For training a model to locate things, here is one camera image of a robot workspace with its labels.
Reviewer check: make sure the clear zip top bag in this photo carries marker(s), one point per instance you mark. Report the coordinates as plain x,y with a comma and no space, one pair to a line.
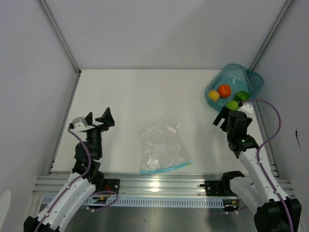
162,149

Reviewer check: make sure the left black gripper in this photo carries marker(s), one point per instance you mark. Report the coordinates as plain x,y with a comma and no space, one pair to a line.
106,118

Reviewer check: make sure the slotted cable duct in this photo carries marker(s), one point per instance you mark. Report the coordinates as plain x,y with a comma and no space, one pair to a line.
150,202

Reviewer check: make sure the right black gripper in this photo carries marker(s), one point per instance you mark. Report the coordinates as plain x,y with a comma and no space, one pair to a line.
223,114

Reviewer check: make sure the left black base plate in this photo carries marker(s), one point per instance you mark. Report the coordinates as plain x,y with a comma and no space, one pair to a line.
111,185

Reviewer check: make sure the dark green toy pepper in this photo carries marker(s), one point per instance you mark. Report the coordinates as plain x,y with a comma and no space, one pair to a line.
241,96

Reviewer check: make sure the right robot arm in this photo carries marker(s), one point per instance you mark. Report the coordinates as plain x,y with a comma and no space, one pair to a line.
273,209

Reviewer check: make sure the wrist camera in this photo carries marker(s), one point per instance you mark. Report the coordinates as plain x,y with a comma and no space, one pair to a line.
246,108
80,124

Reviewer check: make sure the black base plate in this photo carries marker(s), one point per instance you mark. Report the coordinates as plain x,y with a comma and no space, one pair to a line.
111,185
217,188

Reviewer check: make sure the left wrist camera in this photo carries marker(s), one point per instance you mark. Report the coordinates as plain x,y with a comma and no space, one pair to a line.
80,124

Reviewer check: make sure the light green toy fruit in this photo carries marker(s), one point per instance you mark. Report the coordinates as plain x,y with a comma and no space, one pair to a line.
233,105

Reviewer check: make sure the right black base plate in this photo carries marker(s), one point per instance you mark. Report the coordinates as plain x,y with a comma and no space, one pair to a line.
217,188

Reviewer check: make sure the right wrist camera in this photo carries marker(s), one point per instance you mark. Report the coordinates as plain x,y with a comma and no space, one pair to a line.
246,108

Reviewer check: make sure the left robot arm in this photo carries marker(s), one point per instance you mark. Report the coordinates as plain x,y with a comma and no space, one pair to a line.
85,179

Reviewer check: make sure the left frame post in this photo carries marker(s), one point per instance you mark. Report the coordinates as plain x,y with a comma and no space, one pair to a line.
58,34

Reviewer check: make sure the frame post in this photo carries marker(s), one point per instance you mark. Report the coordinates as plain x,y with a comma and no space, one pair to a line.
283,13
58,34

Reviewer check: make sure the yellow toy squash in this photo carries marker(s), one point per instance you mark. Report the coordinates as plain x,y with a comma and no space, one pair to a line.
214,95

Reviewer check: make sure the orange toy pumpkin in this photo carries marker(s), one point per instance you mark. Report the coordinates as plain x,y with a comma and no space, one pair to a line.
224,91

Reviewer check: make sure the right frame post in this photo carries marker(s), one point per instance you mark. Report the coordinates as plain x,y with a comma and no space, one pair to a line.
283,13

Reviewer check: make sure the aluminium mounting rail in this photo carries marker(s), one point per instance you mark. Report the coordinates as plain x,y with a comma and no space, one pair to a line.
138,185

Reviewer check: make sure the teal plastic bin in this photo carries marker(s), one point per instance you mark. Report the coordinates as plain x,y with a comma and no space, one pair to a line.
239,79

